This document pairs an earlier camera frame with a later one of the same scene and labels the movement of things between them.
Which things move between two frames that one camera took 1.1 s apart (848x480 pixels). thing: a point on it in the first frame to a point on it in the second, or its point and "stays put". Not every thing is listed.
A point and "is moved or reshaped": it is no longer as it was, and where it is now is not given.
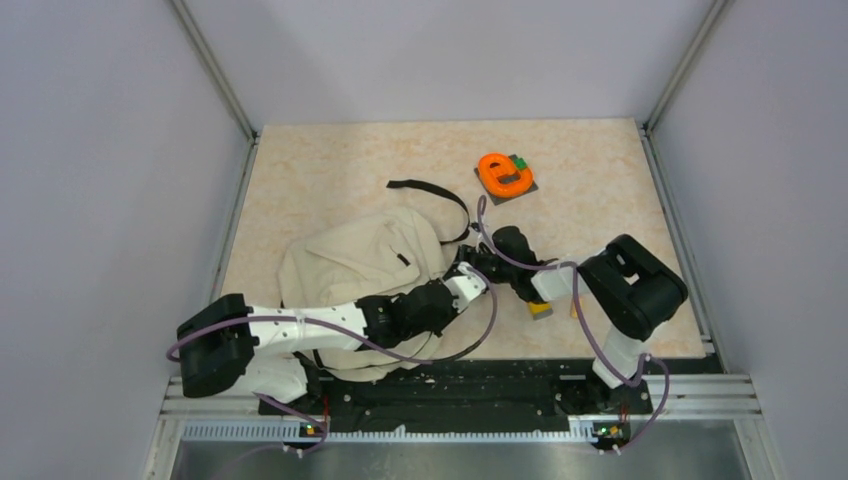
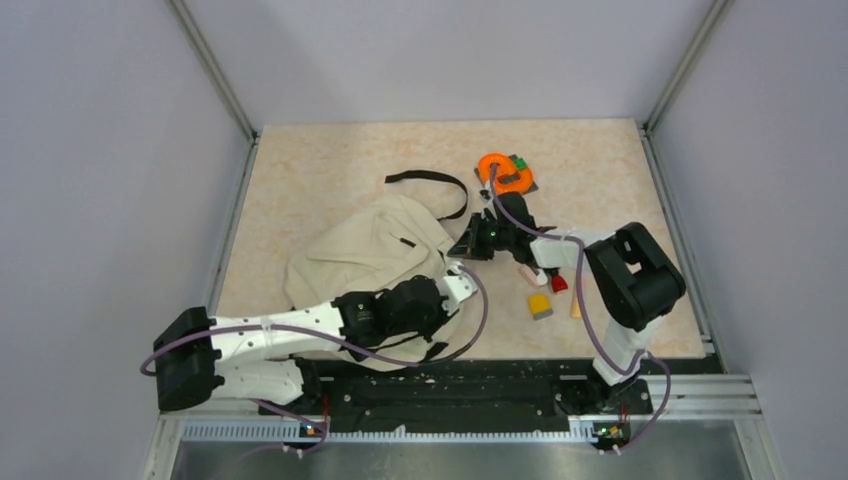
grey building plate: (506, 177) stays put
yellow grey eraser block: (540, 310) stays put
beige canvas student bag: (368, 255) is moved or reshaped
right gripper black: (472, 255) to (471, 243)
